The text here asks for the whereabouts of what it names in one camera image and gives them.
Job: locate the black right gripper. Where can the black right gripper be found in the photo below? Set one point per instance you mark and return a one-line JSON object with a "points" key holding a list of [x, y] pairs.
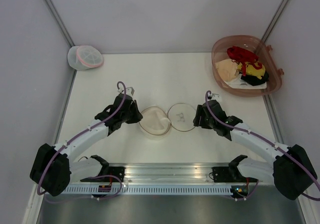
{"points": [[200, 112]]}

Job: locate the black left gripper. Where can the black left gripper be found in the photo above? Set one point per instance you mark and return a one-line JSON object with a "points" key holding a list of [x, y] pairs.
{"points": [[138, 116]]}

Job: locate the beige round mesh laundry bag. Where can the beige round mesh laundry bag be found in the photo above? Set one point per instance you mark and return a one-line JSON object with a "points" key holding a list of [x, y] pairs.
{"points": [[157, 123]]}

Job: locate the red bra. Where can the red bra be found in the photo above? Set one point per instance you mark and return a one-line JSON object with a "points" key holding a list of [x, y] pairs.
{"points": [[241, 56]]}

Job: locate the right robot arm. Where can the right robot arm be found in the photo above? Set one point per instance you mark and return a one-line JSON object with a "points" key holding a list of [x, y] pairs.
{"points": [[289, 169]]}

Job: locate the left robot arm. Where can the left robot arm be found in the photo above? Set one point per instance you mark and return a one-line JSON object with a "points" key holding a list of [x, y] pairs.
{"points": [[55, 167]]}

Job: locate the beige bra in basket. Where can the beige bra in basket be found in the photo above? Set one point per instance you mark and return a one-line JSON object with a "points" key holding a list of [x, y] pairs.
{"points": [[227, 70]]}

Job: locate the white pink-trimmed mesh laundry bag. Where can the white pink-trimmed mesh laundry bag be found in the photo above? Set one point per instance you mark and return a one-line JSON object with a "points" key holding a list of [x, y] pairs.
{"points": [[82, 58]]}

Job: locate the white garment in basket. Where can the white garment in basket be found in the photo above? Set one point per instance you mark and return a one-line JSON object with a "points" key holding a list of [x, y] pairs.
{"points": [[237, 83]]}

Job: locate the black garment in basket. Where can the black garment in basket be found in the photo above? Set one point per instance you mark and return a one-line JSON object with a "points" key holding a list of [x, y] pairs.
{"points": [[255, 81]]}

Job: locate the translucent pink plastic basket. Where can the translucent pink plastic basket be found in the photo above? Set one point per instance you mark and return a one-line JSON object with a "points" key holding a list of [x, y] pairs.
{"points": [[256, 46]]}

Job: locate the yellow garment in basket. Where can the yellow garment in basket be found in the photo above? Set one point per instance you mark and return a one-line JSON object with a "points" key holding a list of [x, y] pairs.
{"points": [[255, 70]]}

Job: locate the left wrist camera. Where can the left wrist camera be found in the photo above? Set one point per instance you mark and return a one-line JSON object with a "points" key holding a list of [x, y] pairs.
{"points": [[129, 91]]}

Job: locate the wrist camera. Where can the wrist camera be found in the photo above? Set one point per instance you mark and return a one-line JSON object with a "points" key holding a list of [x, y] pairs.
{"points": [[213, 96], [129, 91]]}

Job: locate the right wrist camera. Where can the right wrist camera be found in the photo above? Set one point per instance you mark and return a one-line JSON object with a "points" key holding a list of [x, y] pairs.
{"points": [[213, 96]]}

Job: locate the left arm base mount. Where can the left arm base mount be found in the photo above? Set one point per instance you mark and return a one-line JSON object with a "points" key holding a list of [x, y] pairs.
{"points": [[106, 169]]}

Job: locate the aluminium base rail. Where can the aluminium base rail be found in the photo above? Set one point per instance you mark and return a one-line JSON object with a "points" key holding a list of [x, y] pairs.
{"points": [[177, 173]]}

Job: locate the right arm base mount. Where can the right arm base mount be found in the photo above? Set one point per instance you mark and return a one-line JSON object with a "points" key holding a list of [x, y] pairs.
{"points": [[230, 173]]}

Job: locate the white slotted cable duct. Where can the white slotted cable duct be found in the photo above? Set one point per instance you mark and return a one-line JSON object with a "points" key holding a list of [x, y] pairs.
{"points": [[148, 189]]}

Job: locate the left aluminium frame post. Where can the left aluminium frame post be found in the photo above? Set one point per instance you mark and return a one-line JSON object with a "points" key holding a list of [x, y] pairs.
{"points": [[58, 20]]}

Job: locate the aluminium frame post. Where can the aluminium frame post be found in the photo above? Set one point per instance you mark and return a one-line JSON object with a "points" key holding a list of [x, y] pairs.
{"points": [[275, 19], [58, 20]]}

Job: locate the right aluminium frame post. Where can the right aluminium frame post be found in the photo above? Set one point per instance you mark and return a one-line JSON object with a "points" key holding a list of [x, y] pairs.
{"points": [[275, 19]]}

